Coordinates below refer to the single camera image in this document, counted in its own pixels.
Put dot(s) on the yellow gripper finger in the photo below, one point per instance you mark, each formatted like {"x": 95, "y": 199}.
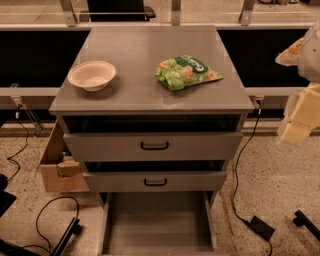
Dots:
{"x": 301, "y": 115}
{"x": 290, "y": 56}

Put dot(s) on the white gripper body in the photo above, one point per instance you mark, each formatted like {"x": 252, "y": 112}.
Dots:
{"x": 311, "y": 57}

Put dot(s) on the green rice chip bag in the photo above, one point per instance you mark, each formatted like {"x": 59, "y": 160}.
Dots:
{"x": 183, "y": 71}

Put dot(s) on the grey drawer cabinet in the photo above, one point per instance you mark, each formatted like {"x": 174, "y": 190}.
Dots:
{"x": 136, "y": 51}

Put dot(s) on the grey middle drawer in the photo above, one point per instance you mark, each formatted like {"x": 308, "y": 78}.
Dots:
{"x": 154, "y": 176}

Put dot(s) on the grey drawer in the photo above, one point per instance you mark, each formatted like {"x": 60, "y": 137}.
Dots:
{"x": 154, "y": 176}
{"x": 157, "y": 224}
{"x": 152, "y": 138}

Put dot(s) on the grey bottom drawer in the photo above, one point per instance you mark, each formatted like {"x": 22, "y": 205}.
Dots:
{"x": 157, "y": 224}

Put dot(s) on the grey top drawer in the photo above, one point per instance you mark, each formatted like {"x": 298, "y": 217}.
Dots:
{"x": 152, "y": 138}

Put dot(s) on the black stand foot right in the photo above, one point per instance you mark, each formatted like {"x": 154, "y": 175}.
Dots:
{"x": 302, "y": 220}

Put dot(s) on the black stand foot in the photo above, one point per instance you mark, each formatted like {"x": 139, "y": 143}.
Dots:
{"x": 74, "y": 228}
{"x": 302, "y": 220}

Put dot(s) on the black power adapter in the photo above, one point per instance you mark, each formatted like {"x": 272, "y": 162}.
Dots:
{"x": 261, "y": 228}

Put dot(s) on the white bowl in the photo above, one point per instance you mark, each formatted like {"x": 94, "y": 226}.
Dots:
{"x": 92, "y": 76}

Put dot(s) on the black chair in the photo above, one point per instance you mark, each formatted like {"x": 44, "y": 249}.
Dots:
{"x": 119, "y": 10}

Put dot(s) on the cardboard box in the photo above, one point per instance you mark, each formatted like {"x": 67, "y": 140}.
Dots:
{"x": 59, "y": 171}

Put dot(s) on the black stand foot left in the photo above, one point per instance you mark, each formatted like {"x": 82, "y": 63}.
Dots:
{"x": 74, "y": 228}

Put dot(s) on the metal railing frame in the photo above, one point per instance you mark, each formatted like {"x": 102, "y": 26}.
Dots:
{"x": 37, "y": 48}

